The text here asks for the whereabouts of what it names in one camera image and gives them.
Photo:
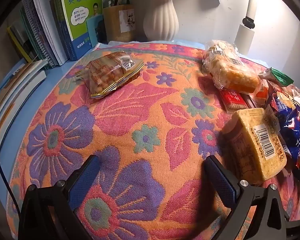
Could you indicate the clear rice cracker packet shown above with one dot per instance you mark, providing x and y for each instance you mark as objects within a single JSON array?
[{"x": 230, "y": 67}]

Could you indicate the wooden pen holder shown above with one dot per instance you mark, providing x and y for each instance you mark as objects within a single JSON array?
[{"x": 117, "y": 22}]

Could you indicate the square rice cake packet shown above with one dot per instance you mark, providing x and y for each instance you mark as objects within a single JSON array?
[{"x": 255, "y": 145}]

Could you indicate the small red biscuit packet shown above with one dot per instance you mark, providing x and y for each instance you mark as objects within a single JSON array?
[{"x": 232, "y": 100}]

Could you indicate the row of upright books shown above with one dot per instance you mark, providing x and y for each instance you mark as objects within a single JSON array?
[{"x": 40, "y": 30}]

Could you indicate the striped-edge fried snack packet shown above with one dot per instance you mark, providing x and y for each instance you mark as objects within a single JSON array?
[{"x": 107, "y": 75}]

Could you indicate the green biscuit packet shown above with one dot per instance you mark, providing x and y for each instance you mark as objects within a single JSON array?
[{"x": 281, "y": 78}]

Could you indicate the white ribbed vase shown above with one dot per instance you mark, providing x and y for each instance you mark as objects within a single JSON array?
[{"x": 161, "y": 15}]

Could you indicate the small blue booklet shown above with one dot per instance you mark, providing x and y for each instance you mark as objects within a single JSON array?
[{"x": 96, "y": 31}]

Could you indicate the stack of flat books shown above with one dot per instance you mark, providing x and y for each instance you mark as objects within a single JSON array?
[{"x": 12, "y": 97}]

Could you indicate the floral woven cloth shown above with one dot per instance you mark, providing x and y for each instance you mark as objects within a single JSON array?
[{"x": 150, "y": 120}]

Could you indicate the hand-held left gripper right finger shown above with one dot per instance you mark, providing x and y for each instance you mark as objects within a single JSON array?
[{"x": 221, "y": 182}]

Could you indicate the purple and white snack bag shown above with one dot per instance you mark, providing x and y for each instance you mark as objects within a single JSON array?
[{"x": 287, "y": 120}]

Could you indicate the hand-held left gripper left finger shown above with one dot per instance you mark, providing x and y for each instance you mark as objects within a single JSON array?
[{"x": 86, "y": 180}]

